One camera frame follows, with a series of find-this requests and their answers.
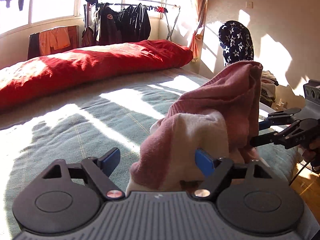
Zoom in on pink and white sweater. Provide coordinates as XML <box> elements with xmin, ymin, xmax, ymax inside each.
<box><xmin>126</xmin><ymin>61</ymin><xmax>263</xmax><ymax>193</ymax></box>

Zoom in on stack of folded clothes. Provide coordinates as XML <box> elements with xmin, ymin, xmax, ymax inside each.
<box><xmin>260</xmin><ymin>70</ymin><xmax>279</xmax><ymax>107</ymax></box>

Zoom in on metal clothes rack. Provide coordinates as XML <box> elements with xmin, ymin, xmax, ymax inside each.
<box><xmin>85</xmin><ymin>0</ymin><xmax>168</xmax><ymax>45</ymax></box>

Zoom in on person's right hand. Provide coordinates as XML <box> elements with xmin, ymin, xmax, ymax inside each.
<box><xmin>302</xmin><ymin>138</ymin><xmax>320</xmax><ymax>172</ymax></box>

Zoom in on green plaid bed blanket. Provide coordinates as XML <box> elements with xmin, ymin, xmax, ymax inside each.
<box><xmin>0</xmin><ymin>67</ymin><xmax>299</xmax><ymax>240</ymax></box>

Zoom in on navy star-pattern garment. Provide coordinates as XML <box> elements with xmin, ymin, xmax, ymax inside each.
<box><xmin>218</xmin><ymin>21</ymin><xmax>254</xmax><ymax>66</ymax></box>

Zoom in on red duvet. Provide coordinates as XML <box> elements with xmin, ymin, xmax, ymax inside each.
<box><xmin>1</xmin><ymin>40</ymin><xmax>193</xmax><ymax>111</ymax></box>

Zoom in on orange hanging cloth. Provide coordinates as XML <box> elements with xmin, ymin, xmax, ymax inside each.
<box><xmin>27</xmin><ymin>25</ymin><xmax>79</xmax><ymax>59</ymax></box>

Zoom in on black jacket with patch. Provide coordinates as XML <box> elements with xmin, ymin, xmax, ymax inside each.
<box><xmin>95</xmin><ymin>3</ymin><xmax>121</xmax><ymax>46</ymax></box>

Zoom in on black hanging jacket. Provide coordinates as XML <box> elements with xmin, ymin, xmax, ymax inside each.
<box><xmin>118</xmin><ymin>3</ymin><xmax>151</xmax><ymax>43</ymax></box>

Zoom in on orange right curtain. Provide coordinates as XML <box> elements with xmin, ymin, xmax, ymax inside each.
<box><xmin>189</xmin><ymin>0</ymin><xmax>208</xmax><ymax>62</ymax></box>

